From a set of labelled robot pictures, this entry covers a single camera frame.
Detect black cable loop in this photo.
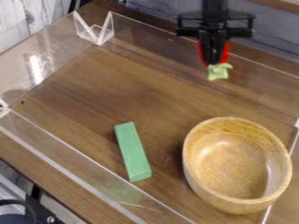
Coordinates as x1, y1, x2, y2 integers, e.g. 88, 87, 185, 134
0, 199, 39, 224

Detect black clamp bracket with screw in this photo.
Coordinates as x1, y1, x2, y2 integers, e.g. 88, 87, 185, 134
24, 195, 66, 224

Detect wooden bowl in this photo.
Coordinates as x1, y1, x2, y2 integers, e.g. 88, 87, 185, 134
182, 116, 293, 214

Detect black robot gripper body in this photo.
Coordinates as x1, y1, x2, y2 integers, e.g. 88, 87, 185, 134
175, 0, 257, 38

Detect clear acrylic tray walls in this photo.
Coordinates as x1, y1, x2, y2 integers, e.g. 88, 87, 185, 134
0, 12, 299, 224

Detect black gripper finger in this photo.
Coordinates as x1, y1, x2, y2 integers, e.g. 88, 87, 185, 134
201, 31, 213, 65
214, 30, 227, 64

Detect red felt strawberry toy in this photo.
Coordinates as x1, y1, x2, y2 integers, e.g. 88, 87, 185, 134
197, 42, 234, 81

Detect green rectangular block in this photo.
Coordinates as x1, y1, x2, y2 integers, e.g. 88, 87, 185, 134
115, 122, 153, 182

